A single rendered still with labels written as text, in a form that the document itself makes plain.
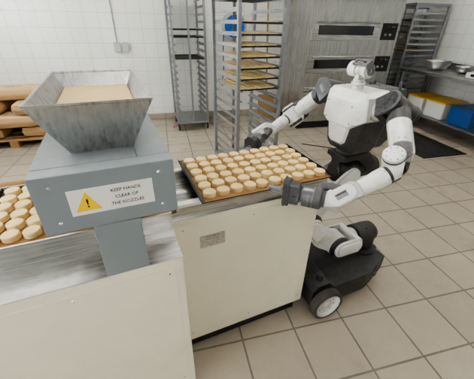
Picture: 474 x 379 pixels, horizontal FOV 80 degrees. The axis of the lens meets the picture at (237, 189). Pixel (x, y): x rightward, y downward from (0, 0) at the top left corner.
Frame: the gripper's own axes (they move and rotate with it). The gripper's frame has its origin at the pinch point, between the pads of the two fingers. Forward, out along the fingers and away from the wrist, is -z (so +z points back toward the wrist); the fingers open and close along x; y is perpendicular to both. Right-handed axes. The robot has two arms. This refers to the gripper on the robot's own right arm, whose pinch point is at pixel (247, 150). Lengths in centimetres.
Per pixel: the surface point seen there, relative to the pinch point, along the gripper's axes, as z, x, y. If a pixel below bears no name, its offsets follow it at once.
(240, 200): -40.4, -4.3, 12.5
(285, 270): -22, -53, 32
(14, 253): -98, -2, -37
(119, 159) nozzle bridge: -81, 27, -5
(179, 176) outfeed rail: -33.0, -4.1, -21.0
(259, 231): -34.4, -22.2, 20.0
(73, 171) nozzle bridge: -91, 27, -10
